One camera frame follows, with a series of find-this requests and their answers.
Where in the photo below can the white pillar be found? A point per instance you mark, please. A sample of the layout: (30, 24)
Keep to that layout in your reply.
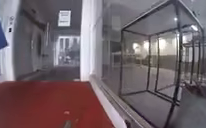
(86, 40)

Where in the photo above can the building with glass front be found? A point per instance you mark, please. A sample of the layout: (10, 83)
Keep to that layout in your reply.
(141, 50)

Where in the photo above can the robot's own part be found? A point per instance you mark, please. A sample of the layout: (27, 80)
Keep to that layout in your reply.
(67, 124)

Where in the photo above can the red floor mat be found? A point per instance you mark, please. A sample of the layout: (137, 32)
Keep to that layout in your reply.
(41, 103)

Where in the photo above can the black metal frame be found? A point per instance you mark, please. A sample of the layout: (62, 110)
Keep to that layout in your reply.
(176, 66)

